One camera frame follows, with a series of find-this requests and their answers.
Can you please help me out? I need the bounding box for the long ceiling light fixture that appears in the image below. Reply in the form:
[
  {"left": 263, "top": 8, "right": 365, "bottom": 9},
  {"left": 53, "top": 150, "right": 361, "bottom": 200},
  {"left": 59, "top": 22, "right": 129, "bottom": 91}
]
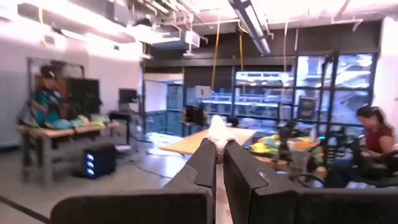
[{"left": 228, "top": 0, "right": 272, "bottom": 57}]

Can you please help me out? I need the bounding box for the wooden workbench table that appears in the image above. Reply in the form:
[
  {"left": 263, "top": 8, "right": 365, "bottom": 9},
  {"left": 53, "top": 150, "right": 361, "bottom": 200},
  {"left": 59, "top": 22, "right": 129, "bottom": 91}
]
[
  {"left": 17, "top": 120, "right": 121, "bottom": 187},
  {"left": 159, "top": 127, "right": 258, "bottom": 156}
]

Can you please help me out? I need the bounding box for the black panel board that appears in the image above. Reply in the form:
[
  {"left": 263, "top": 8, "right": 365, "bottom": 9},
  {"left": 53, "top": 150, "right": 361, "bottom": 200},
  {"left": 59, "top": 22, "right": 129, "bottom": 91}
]
[{"left": 65, "top": 77, "right": 102, "bottom": 121}]

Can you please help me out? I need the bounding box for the person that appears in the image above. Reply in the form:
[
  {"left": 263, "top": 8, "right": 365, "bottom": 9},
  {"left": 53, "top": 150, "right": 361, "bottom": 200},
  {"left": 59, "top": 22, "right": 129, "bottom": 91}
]
[
  {"left": 29, "top": 64, "right": 69, "bottom": 128},
  {"left": 325, "top": 105, "right": 398, "bottom": 189}
]

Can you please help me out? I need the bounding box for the black monitor desk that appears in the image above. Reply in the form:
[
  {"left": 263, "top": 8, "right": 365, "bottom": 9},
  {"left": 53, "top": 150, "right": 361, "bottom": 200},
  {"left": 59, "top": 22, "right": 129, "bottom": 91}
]
[{"left": 108, "top": 110, "right": 135, "bottom": 146}]

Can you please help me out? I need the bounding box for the black computer with blue lights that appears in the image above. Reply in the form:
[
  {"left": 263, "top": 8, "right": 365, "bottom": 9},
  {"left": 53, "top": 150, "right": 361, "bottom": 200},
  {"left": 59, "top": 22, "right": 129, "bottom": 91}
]
[{"left": 82, "top": 142, "right": 118, "bottom": 180}]

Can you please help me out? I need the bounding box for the black metal stand frame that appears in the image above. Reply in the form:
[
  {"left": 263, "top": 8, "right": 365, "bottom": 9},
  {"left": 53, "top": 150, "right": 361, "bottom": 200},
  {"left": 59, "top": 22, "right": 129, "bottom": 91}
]
[{"left": 317, "top": 49, "right": 341, "bottom": 166}]

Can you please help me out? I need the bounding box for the black monitor screen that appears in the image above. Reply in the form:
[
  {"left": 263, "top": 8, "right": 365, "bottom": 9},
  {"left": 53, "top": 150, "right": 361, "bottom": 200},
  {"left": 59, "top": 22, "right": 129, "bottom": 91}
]
[{"left": 118, "top": 88, "right": 139, "bottom": 105}]

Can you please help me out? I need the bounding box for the pile of coloured cloths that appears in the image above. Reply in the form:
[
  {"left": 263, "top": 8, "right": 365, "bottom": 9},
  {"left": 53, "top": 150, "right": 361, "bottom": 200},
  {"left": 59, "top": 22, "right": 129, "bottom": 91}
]
[
  {"left": 248, "top": 133, "right": 321, "bottom": 160},
  {"left": 43, "top": 113, "right": 112, "bottom": 130}
]

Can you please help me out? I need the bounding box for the white red-checked towel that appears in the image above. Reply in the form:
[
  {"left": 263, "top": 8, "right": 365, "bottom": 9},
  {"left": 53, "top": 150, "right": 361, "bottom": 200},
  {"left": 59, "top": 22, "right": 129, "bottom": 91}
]
[{"left": 206, "top": 114, "right": 238, "bottom": 224}]

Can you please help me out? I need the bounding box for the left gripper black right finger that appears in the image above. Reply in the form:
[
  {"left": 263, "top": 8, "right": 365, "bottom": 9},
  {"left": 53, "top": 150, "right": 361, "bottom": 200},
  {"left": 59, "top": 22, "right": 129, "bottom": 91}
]
[{"left": 223, "top": 139, "right": 398, "bottom": 224}]

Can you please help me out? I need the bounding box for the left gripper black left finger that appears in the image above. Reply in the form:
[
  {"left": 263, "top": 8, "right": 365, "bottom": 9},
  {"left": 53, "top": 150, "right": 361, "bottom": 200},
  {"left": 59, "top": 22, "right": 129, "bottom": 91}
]
[{"left": 50, "top": 138, "right": 218, "bottom": 224}]

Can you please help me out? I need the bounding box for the ceiling air unit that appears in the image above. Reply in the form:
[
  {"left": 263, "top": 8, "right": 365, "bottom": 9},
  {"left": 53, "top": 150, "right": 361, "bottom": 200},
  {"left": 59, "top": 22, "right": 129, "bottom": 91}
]
[{"left": 151, "top": 29, "right": 202, "bottom": 51}]

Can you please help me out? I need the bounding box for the yellow hanging cord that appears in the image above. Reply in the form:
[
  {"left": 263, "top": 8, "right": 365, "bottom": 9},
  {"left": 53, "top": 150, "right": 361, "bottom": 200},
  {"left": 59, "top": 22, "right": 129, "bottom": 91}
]
[
  {"left": 210, "top": 15, "right": 221, "bottom": 90},
  {"left": 237, "top": 21, "right": 249, "bottom": 72}
]

